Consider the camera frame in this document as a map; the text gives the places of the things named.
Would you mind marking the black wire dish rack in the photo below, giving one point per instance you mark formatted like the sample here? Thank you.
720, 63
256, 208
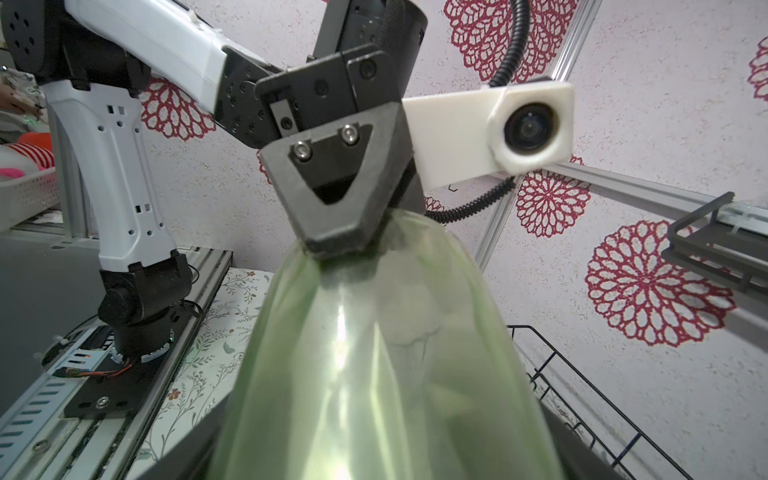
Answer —
588, 412

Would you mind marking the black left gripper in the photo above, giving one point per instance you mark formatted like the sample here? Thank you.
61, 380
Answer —
337, 180

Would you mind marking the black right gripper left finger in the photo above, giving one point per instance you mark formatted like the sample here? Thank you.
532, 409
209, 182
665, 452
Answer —
191, 457

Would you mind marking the short green glass cup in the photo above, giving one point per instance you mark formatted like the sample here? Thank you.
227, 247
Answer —
391, 363

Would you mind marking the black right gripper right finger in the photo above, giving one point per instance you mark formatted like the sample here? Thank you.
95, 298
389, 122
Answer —
577, 460

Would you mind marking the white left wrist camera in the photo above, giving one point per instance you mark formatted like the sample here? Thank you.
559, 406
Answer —
515, 130

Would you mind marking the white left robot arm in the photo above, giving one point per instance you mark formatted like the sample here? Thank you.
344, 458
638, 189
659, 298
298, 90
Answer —
93, 60

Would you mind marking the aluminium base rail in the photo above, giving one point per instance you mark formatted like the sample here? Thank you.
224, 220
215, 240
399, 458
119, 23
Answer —
88, 413

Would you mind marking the grey wall shelf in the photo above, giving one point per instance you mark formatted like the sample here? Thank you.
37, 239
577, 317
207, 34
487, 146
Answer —
724, 241

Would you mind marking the white plastic basket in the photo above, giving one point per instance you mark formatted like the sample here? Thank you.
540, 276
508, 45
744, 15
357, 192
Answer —
28, 196

